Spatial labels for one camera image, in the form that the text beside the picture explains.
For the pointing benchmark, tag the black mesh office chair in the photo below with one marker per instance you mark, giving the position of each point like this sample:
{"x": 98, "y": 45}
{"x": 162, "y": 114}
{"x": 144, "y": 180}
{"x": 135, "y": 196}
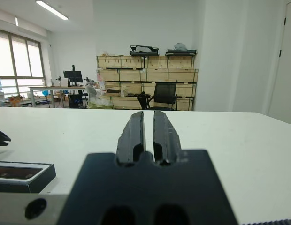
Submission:
{"x": 164, "y": 92}

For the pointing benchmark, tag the flat black tray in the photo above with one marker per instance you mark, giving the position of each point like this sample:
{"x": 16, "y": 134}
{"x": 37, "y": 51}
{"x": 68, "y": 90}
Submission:
{"x": 180, "y": 52}

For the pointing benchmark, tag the window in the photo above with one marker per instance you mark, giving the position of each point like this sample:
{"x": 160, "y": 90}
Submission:
{"x": 18, "y": 61}

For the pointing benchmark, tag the black computer tower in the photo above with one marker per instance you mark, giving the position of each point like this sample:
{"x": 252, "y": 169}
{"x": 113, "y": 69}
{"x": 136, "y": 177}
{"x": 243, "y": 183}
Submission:
{"x": 74, "y": 101}

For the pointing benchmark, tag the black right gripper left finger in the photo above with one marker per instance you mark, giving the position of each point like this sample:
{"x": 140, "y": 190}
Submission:
{"x": 131, "y": 138}

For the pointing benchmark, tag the open black case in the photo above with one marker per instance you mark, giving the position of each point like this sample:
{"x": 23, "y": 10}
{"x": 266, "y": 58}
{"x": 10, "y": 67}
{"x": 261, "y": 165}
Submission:
{"x": 133, "y": 53}

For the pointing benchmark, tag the wooden crate stack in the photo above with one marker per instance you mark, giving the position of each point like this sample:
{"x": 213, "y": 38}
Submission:
{"x": 159, "y": 75}

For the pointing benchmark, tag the grey bag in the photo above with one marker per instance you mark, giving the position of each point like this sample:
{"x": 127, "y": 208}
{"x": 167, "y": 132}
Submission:
{"x": 180, "y": 46}

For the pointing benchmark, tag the black computer monitor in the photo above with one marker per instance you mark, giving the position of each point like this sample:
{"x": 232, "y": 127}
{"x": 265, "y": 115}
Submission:
{"x": 72, "y": 75}

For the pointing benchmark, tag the wooden top metal desk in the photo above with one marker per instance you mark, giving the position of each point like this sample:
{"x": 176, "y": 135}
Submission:
{"x": 54, "y": 87}

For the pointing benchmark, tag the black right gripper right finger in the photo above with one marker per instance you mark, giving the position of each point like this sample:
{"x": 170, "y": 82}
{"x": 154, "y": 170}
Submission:
{"x": 165, "y": 138}

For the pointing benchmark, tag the black box lid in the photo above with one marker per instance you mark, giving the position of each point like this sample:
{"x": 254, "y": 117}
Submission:
{"x": 1, "y": 136}

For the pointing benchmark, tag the short ceiling light strip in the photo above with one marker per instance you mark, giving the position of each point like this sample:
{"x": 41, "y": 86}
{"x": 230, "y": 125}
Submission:
{"x": 16, "y": 21}

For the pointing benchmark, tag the white door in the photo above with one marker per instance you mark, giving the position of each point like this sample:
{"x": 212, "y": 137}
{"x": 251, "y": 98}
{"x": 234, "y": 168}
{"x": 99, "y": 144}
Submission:
{"x": 286, "y": 70}

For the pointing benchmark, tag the black upright stand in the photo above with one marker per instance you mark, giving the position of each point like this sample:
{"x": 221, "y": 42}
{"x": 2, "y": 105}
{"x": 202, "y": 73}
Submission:
{"x": 142, "y": 99}

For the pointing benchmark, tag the black box base white liner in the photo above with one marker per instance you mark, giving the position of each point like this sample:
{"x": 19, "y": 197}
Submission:
{"x": 42, "y": 184}

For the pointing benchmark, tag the yellow-green sack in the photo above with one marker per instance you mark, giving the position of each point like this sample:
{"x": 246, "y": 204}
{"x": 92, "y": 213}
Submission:
{"x": 98, "y": 103}

